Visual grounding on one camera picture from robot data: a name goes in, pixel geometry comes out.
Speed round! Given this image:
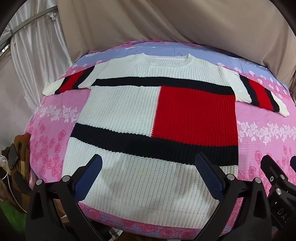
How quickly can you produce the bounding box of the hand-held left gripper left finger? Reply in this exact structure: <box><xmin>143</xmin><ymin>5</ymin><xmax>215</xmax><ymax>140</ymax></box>
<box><xmin>25</xmin><ymin>153</ymin><xmax>109</xmax><ymax>241</ymax></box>

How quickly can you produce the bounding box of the brown patterned cloth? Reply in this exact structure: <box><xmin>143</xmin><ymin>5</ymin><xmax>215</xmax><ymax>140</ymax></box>
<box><xmin>0</xmin><ymin>133</ymin><xmax>33</xmax><ymax>215</ymax></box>

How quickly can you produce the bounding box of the white cable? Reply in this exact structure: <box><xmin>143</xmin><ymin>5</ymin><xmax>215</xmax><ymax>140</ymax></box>
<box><xmin>0</xmin><ymin>155</ymin><xmax>15</xmax><ymax>183</ymax></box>

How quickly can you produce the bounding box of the green cloth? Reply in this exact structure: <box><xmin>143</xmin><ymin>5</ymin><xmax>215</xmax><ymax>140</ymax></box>
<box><xmin>0</xmin><ymin>199</ymin><xmax>28</xmax><ymax>235</ymax></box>

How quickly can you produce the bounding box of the black phone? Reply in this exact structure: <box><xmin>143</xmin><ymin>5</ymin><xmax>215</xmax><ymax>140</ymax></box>
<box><xmin>8</xmin><ymin>144</ymin><xmax>19</xmax><ymax>168</ymax></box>

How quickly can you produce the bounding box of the white red black knit sweater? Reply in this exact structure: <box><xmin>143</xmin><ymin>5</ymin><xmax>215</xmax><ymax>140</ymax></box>
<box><xmin>42</xmin><ymin>53</ymin><xmax>290</xmax><ymax>229</ymax></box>

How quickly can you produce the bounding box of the beige draped cloth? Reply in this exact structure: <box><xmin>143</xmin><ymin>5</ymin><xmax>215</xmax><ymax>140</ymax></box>
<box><xmin>57</xmin><ymin>0</ymin><xmax>296</xmax><ymax>99</ymax></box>

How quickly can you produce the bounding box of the pink floral blanket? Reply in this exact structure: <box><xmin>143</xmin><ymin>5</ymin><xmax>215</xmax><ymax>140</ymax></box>
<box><xmin>27</xmin><ymin>40</ymin><xmax>296</xmax><ymax>238</ymax></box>

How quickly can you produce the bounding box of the curved metal rail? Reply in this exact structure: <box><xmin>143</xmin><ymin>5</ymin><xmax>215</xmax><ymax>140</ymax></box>
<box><xmin>0</xmin><ymin>6</ymin><xmax>58</xmax><ymax>47</ymax></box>

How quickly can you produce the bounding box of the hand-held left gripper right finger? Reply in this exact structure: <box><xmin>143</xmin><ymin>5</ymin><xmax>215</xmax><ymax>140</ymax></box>
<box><xmin>193</xmin><ymin>152</ymin><xmax>273</xmax><ymax>241</ymax></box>

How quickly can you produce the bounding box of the white satin curtain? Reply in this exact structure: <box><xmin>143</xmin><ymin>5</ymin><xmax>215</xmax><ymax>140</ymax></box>
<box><xmin>0</xmin><ymin>4</ymin><xmax>73</xmax><ymax>116</ymax></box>

